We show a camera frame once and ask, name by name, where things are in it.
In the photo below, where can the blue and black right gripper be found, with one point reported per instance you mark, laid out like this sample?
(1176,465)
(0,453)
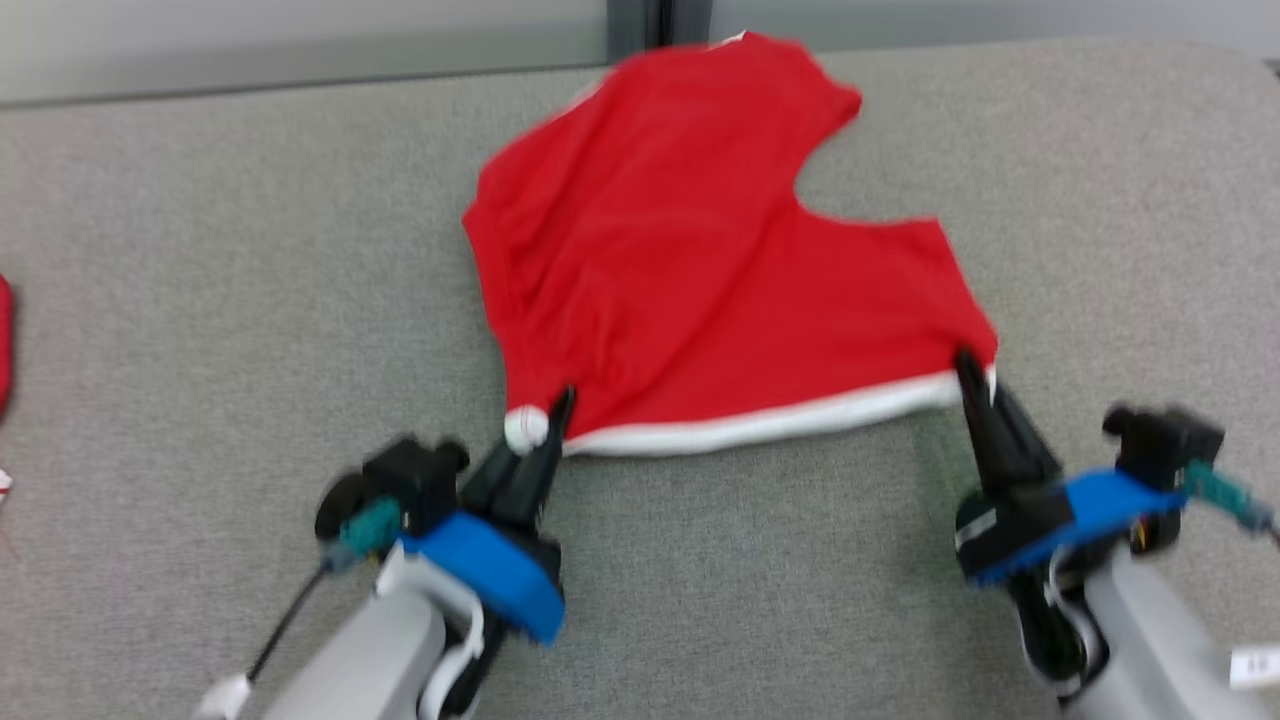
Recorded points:
(1060,520)

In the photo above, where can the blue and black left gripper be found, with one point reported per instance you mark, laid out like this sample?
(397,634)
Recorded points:
(500,575)

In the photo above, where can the red shorts with white hem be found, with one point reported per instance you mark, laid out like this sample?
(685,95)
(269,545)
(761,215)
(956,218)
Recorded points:
(700,270)

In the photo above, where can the red basketball jersey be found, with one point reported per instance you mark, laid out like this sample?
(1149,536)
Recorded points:
(4,340)

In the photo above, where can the white label sticker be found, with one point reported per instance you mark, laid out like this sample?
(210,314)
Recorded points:
(1256,666)

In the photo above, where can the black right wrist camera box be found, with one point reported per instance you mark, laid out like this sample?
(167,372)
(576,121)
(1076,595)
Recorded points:
(1165,440)

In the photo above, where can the grey partition post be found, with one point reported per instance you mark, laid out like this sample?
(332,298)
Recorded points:
(655,25)

